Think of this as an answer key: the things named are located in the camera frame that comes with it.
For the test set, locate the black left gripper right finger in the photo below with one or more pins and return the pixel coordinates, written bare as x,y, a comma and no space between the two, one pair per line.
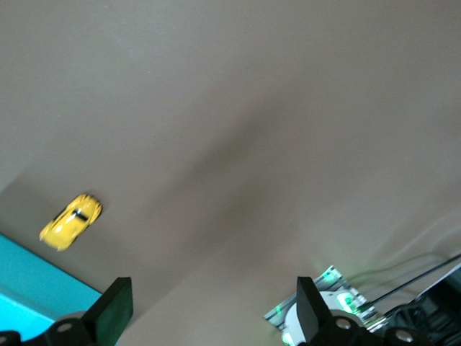
309,310

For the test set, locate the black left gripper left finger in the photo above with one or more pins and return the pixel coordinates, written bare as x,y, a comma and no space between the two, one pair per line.
113,310

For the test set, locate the yellow toy beetle car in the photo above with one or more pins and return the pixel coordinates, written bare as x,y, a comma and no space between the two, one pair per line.
70,223

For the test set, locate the teal plastic bin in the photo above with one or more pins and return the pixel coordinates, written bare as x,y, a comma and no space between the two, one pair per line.
29,281

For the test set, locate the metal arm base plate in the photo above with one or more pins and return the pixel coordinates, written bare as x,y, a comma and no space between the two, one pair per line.
335,279

